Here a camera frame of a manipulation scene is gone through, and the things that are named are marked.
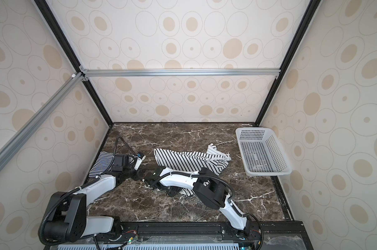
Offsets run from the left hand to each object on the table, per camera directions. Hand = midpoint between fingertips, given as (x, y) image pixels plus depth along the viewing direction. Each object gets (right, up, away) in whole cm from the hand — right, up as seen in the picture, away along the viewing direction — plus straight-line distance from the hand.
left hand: (144, 166), depth 91 cm
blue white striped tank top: (-28, +1, +4) cm, 28 cm away
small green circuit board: (0, -30, -20) cm, 36 cm away
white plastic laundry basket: (+75, +7, +12) cm, 76 cm away
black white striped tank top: (+41, +3, +5) cm, 42 cm away
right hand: (+24, -11, -4) cm, 27 cm away
